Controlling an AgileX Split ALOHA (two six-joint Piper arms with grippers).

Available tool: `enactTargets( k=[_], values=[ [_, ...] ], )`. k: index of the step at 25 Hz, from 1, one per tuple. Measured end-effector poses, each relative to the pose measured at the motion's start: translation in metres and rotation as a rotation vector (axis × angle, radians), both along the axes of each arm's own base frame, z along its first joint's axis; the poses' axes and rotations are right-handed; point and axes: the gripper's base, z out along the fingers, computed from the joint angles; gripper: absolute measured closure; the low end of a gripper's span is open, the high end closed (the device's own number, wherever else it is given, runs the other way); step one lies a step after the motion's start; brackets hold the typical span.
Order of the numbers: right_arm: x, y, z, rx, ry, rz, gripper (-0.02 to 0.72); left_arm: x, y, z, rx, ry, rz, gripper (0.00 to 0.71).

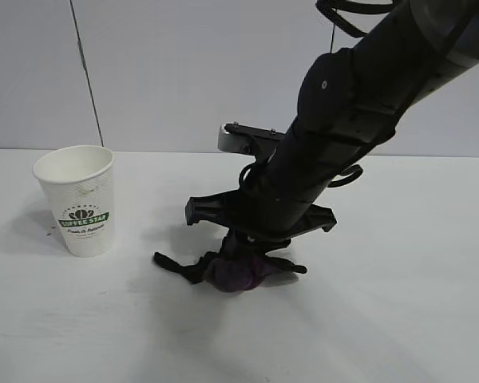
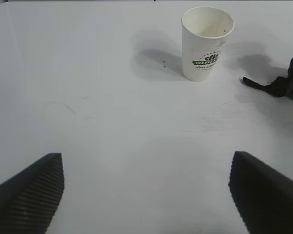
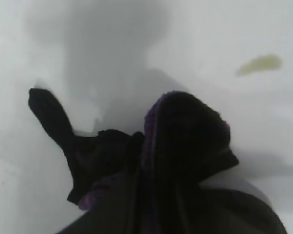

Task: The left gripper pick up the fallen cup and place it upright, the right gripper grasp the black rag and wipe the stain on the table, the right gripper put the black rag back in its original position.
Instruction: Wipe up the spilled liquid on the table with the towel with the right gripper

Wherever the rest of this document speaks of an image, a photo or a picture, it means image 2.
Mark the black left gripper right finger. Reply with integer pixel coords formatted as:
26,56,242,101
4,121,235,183
228,151,293,234

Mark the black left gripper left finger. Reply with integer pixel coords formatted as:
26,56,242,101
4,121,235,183
0,153,65,234

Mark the purple and black cloth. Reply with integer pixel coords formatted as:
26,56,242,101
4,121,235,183
243,51,293,102

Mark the white paper coffee cup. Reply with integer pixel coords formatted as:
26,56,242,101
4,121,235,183
181,6,235,82

